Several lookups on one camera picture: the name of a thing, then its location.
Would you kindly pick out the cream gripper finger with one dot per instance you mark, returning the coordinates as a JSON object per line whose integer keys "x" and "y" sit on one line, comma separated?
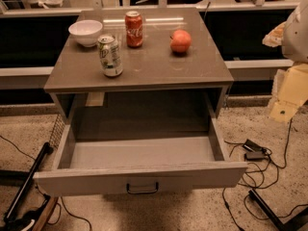
{"x": 289, "y": 92}
{"x": 274, "y": 37}

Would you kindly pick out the green 7up can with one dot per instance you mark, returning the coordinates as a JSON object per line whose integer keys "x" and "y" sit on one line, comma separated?
{"x": 108, "y": 50}

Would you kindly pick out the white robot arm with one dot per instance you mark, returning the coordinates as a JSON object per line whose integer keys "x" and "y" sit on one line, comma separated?
{"x": 295, "y": 38}

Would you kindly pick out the red coca-cola can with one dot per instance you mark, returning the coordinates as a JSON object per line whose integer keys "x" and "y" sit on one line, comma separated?
{"x": 133, "y": 23}

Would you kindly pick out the open grey top drawer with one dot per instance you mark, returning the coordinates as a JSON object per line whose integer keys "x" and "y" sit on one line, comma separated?
{"x": 139, "y": 138}

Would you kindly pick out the black power adapter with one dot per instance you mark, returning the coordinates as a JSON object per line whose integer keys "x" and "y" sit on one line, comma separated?
{"x": 254, "y": 151}

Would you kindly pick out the red apple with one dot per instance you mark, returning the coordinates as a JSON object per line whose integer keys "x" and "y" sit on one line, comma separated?
{"x": 180, "y": 41}

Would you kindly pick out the white bowl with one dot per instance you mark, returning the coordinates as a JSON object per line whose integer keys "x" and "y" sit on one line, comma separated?
{"x": 86, "y": 32}

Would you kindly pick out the black stand leg left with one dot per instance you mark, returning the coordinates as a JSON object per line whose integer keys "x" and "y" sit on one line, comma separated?
{"x": 27, "y": 182}

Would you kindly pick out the wooden plank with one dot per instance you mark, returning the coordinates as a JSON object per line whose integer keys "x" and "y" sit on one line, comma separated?
{"x": 46, "y": 214}

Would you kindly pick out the black drawer handle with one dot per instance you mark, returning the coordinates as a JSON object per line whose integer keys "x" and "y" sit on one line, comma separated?
{"x": 137, "y": 190}

